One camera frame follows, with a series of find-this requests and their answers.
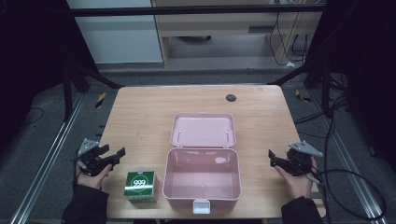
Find black diagonal frame strut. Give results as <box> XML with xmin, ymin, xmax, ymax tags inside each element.
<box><xmin>266</xmin><ymin>61</ymin><xmax>316</xmax><ymax>87</ymax></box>
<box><xmin>72</xmin><ymin>63</ymin><xmax>124</xmax><ymax>91</ymax></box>

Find black horizontal frame bar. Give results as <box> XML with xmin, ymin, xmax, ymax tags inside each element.
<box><xmin>68</xmin><ymin>4</ymin><xmax>327</xmax><ymax>17</ymax></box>

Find light wooden desk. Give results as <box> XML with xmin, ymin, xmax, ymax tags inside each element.
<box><xmin>151</xmin><ymin>0</ymin><xmax>325</xmax><ymax>68</ymax></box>

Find black looping gripper cable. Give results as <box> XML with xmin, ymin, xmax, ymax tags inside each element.
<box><xmin>304</xmin><ymin>168</ymin><xmax>388</xmax><ymax>221</ymax></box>

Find thin black floor cable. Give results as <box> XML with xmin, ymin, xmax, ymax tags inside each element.
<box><xmin>22</xmin><ymin>106</ymin><xmax>46</xmax><ymax>127</ymax></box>

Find black hanging cable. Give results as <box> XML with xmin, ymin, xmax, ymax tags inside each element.
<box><xmin>321</xmin><ymin>98</ymin><xmax>349</xmax><ymax>224</ymax></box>

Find black cables under desk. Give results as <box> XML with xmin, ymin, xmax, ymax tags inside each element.
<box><xmin>268</xmin><ymin>11</ymin><xmax>310</xmax><ymax>67</ymax></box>

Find person's right hand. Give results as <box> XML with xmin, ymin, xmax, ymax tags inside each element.
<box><xmin>274</xmin><ymin>156</ymin><xmax>318</xmax><ymax>200</ymax></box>

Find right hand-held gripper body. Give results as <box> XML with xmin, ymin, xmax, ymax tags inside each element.
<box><xmin>285</xmin><ymin>141</ymin><xmax>324</xmax><ymax>177</ymax></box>

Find person's left hand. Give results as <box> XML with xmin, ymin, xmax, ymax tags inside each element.
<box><xmin>75</xmin><ymin>162</ymin><xmax>114</xmax><ymax>190</ymax></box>

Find green medicine carton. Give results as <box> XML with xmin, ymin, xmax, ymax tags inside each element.
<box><xmin>123</xmin><ymin>170</ymin><xmax>160</xmax><ymax>204</ymax></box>

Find black upright frame post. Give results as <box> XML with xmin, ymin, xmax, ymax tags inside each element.
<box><xmin>63</xmin><ymin>64</ymin><xmax>75</xmax><ymax>123</ymax></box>
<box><xmin>321</xmin><ymin>61</ymin><xmax>332</xmax><ymax>119</ymax></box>

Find pink plastic box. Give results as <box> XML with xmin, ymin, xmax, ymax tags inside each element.
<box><xmin>162</xmin><ymin>112</ymin><xmax>243</xmax><ymax>216</ymax></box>

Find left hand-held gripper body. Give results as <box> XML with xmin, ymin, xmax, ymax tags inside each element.
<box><xmin>72</xmin><ymin>138</ymin><xmax>109</xmax><ymax>177</ymax></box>

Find aluminium floor rail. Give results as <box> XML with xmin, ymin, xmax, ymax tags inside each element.
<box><xmin>8</xmin><ymin>92</ymin><xmax>86</xmax><ymax>224</ymax></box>
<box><xmin>310</xmin><ymin>89</ymin><xmax>389</xmax><ymax>224</ymax></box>

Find black curtain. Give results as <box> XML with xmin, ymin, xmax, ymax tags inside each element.
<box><xmin>0</xmin><ymin>0</ymin><xmax>98</xmax><ymax>157</ymax></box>
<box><xmin>305</xmin><ymin>0</ymin><xmax>396</xmax><ymax>171</ymax></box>

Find white cabinet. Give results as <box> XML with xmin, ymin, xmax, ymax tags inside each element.
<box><xmin>66</xmin><ymin>0</ymin><xmax>163</xmax><ymax>65</ymax></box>

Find yellow black hazard tape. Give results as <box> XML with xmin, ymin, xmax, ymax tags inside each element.
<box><xmin>94</xmin><ymin>91</ymin><xmax>107</xmax><ymax>109</ymax></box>
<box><xmin>294</xmin><ymin>89</ymin><xmax>313</xmax><ymax>104</ymax></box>

